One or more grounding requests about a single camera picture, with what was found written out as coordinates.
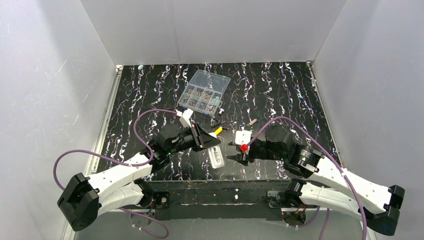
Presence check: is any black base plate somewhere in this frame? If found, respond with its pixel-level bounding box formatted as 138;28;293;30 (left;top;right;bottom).
130;180;319;222

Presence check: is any aluminium rail frame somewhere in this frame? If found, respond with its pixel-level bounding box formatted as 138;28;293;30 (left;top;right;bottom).
67;64;377;240

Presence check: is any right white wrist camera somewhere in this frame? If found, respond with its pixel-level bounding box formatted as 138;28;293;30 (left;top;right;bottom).
232;130;252;153

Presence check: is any small black screw bit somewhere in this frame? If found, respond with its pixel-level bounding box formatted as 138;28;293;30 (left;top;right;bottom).
211;121;226;129

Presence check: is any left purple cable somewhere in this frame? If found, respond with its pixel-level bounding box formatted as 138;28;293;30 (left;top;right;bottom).
53;109;180;239

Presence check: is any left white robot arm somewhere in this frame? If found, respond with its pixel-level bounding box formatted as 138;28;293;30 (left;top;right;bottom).
57;123;221;232

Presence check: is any clear plastic screw organizer box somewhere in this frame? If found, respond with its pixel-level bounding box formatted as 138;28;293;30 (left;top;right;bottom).
177;69;231;116

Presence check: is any purple cable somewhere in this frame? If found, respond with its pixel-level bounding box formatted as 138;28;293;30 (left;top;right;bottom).
246;115;369;240
53;109;180;239

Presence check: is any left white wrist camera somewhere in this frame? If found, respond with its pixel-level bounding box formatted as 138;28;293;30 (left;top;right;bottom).
176;108;194;128

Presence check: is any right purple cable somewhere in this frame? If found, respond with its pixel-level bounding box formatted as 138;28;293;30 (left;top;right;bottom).
246;115;369;240

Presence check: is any yellow handled screwdriver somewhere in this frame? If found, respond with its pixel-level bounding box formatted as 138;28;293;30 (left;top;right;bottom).
214;126;224;136

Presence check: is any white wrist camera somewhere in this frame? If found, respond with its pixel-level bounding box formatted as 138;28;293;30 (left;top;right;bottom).
232;130;252;153
176;108;194;128

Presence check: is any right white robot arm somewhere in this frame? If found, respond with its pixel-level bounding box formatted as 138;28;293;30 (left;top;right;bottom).
228;125;405;236

